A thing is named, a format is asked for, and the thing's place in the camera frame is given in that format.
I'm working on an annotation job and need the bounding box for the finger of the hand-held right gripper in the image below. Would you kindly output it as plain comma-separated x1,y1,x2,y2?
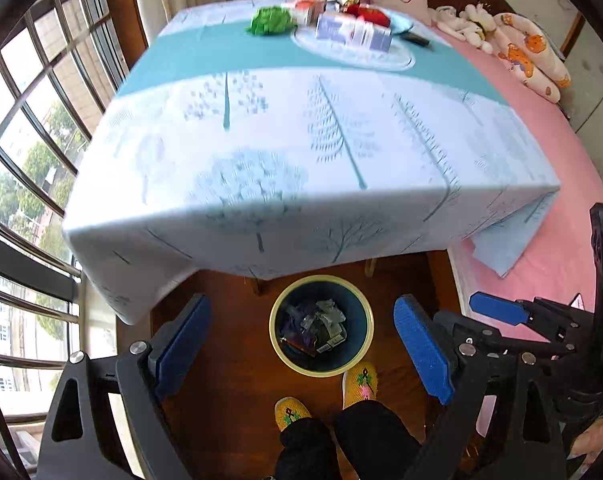
469,291,598,343
433,309,573,357

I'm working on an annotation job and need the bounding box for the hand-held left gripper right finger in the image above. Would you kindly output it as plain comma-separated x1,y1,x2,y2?
394,294,567,480

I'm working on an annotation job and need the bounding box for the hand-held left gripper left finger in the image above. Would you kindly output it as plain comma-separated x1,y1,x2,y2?
38,292,213,480

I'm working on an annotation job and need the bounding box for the dark blue trash bin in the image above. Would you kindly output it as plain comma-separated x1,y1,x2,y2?
268,275,373,378

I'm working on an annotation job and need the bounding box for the purple plastic bag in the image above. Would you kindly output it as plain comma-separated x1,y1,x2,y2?
281,300,322,340

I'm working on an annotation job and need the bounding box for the red gold foil snack bag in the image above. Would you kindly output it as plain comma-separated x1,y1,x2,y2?
281,336,318,357

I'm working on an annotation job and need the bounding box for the blue face mask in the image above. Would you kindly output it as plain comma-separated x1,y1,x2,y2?
389,10,415,36

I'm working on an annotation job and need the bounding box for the purple white box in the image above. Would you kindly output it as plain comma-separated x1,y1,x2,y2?
315,12,393,52

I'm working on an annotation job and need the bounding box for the red packet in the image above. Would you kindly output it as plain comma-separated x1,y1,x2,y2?
344,4,392,28

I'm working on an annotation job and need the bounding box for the green paper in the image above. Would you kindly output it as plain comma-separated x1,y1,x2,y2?
246,5,298,37

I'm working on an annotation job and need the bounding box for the red white box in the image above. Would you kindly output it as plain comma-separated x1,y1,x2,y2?
294,0,328,26

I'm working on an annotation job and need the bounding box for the person's right hand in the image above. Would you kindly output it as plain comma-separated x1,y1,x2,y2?
569,412,603,468

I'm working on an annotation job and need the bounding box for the yellow knitted slipper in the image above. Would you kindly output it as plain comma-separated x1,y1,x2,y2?
274,396,313,432
342,362,379,409

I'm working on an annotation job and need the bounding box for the person's right leg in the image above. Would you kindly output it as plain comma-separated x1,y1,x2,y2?
334,400,423,480

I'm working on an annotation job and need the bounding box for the pink bed sheet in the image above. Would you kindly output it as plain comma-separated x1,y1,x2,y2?
421,20,603,461

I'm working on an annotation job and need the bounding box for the metal window grille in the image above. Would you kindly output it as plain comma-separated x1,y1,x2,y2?
0,0,147,480

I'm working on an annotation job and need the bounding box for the table with patterned cloth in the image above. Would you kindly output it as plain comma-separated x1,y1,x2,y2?
61,0,562,328

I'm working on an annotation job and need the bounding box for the bear print pillow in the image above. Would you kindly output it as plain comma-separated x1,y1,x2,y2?
494,12,572,103

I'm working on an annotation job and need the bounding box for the white plush rabbit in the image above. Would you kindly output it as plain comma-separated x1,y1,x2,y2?
434,4,497,53

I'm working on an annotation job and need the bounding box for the bee plush toy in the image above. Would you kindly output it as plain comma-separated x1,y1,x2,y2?
474,2,498,32

